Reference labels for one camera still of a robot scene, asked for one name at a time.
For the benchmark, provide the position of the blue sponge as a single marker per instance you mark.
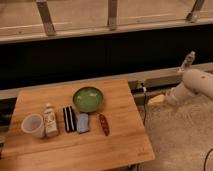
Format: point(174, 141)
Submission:
point(82, 123)

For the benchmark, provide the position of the clear plastic water bottle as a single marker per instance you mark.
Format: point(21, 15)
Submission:
point(188, 61)

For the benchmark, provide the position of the metal railing post left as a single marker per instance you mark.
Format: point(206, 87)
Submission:
point(44, 12)

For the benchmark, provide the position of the white squeeze bottle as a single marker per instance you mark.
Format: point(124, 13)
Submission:
point(51, 129)

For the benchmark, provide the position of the black white striped block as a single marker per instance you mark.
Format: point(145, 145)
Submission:
point(69, 119)

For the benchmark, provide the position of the white plastic cup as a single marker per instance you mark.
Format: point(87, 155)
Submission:
point(33, 124)

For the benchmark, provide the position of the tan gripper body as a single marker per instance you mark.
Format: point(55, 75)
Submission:
point(156, 100)

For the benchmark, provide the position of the metal railing post right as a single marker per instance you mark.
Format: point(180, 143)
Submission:
point(193, 15)

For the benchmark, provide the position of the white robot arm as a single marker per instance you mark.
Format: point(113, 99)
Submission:
point(194, 81)

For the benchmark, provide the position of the metal railing post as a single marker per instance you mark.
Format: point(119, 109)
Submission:
point(193, 15)
point(44, 12)
point(112, 14)

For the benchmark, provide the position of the green bowl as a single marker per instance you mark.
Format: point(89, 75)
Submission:
point(88, 99)

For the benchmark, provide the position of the metal railing post middle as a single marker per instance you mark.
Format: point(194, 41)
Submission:
point(112, 14)

